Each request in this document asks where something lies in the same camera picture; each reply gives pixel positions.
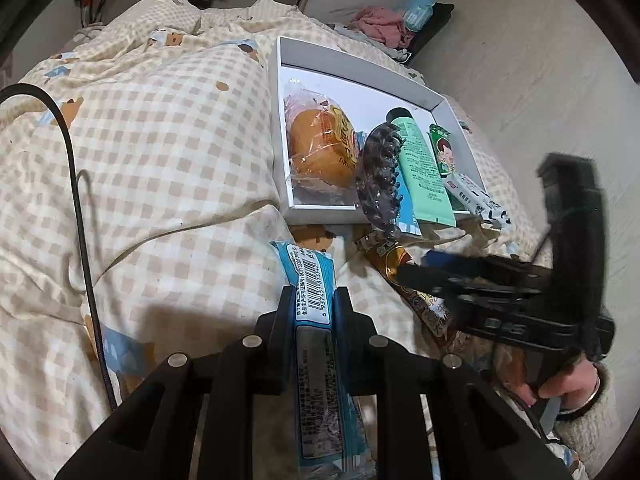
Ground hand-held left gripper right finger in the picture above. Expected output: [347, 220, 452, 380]
[334, 287, 573, 480]

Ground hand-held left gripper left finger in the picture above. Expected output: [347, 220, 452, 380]
[52, 285, 296, 480]

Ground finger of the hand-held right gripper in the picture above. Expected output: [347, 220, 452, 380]
[420, 250, 541, 281]
[395, 264, 501, 306]

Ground brown gold snack packet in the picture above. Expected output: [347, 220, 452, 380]
[354, 232, 453, 338]

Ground white and black snack packet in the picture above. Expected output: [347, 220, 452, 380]
[440, 172, 513, 231]

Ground green tube with black cap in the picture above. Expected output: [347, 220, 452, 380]
[385, 107, 457, 228]

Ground dark hair claw clip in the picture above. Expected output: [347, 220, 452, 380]
[354, 122, 407, 246]

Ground green cartoon snack packet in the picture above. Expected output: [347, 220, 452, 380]
[427, 124, 471, 213]

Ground bun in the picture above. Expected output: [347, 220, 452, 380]
[284, 87, 362, 206]

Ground white cardboard box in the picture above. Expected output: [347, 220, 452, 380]
[267, 36, 488, 226]

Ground person's right forearm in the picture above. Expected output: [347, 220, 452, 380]
[547, 362, 626, 448]

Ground person's right hand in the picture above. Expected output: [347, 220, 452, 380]
[520, 360, 600, 413]

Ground checkered printed blanket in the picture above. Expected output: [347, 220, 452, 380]
[0, 0, 591, 480]

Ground grey folded clothes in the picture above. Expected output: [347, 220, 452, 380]
[330, 22, 413, 63]

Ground black chair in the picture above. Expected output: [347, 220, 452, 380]
[407, 2, 456, 66]

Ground pink cloth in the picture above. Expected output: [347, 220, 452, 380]
[350, 6, 415, 48]

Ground blue tissue pack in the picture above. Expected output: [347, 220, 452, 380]
[397, 0, 438, 33]

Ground silver bracelet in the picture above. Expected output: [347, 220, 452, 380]
[560, 375, 601, 416]

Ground black cable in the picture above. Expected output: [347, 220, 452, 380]
[0, 83, 118, 408]

